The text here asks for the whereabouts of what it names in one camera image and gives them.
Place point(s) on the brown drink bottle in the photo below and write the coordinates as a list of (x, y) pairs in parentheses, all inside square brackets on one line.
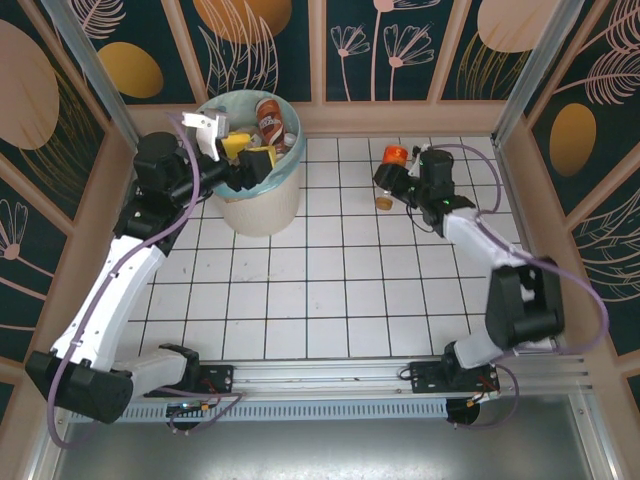
[(270, 120)]

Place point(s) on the grey metal sheet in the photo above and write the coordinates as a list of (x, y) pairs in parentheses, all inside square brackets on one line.
[(350, 450)]

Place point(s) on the small orange bottle brown cap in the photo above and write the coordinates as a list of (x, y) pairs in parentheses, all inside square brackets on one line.
[(395, 154)]

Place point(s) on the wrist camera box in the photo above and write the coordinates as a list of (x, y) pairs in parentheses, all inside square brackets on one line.
[(419, 162), (205, 135)]

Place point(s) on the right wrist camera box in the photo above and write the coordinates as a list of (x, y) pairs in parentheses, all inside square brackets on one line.
[(419, 162)]

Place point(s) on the dark floral wall panel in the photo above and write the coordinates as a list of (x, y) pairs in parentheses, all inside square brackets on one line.
[(290, 60), (615, 260), (360, 75), (25, 280), (480, 75), (600, 125), (30, 100), (130, 70)]

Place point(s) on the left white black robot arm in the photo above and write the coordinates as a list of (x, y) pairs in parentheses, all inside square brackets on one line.
[(115, 290)]

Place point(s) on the aluminium side rail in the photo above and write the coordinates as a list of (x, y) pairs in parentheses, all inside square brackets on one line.
[(127, 161), (519, 200)]

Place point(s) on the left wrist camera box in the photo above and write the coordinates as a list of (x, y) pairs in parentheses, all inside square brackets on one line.
[(205, 135)]

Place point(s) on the white ribbed waste bin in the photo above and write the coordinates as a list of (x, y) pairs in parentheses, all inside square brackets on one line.
[(265, 210)]

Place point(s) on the aluminium frame post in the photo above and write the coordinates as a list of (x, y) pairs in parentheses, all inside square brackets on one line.
[(102, 85), (537, 75)]

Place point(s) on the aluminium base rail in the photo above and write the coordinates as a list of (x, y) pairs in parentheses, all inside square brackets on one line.
[(320, 372)]

